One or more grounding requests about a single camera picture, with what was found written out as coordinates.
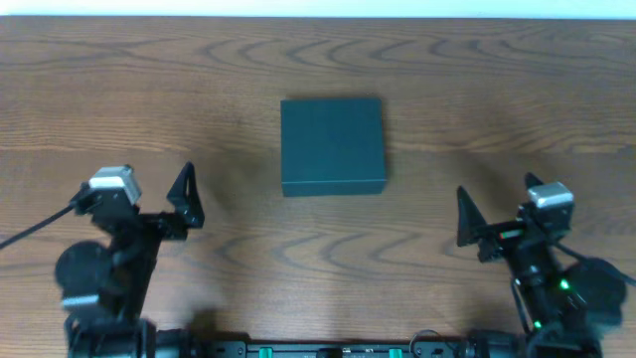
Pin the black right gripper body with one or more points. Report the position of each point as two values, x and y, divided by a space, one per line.
511 234

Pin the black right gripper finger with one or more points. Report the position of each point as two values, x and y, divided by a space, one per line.
531 181
470 220

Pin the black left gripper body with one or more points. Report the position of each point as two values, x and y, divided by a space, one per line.
150 224

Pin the black box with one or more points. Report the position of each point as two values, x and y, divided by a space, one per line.
332 146

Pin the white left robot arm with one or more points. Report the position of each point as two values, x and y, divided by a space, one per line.
104 287

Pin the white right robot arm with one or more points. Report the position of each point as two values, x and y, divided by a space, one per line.
566 301

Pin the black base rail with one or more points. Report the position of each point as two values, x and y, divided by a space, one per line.
181 344

